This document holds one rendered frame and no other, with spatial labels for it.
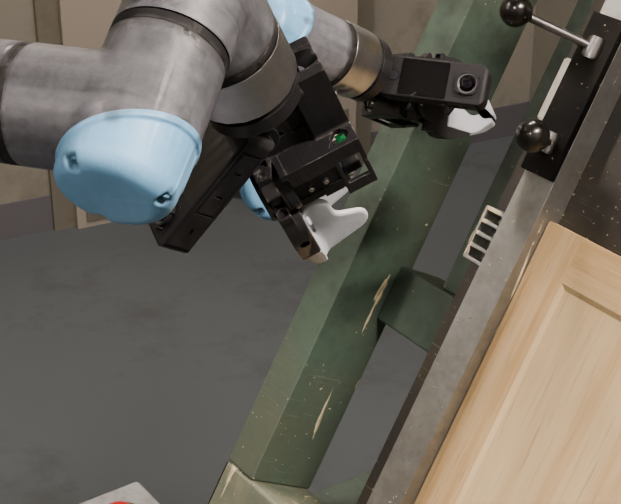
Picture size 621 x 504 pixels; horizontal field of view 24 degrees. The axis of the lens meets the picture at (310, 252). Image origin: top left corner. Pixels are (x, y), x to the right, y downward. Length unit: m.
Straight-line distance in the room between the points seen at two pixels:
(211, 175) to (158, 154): 0.19
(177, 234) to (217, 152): 0.07
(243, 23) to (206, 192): 0.15
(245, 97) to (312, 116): 0.08
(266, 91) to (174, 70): 0.12
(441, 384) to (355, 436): 1.89
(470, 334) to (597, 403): 0.19
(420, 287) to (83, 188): 1.12
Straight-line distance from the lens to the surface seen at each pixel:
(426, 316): 1.90
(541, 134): 1.61
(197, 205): 1.01
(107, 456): 3.61
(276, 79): 0.95
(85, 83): 0.85
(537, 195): 1.73
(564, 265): 1.71
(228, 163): 1.00
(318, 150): 1.01
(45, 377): 3.93
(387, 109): 1.61
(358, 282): 1.91
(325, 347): 1.93
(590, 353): 1.67
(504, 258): 1.74
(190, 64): 0.85
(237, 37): 0.89
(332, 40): 1.49
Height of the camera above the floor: 2.06
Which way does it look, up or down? 27 degrees down
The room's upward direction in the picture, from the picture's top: straight up
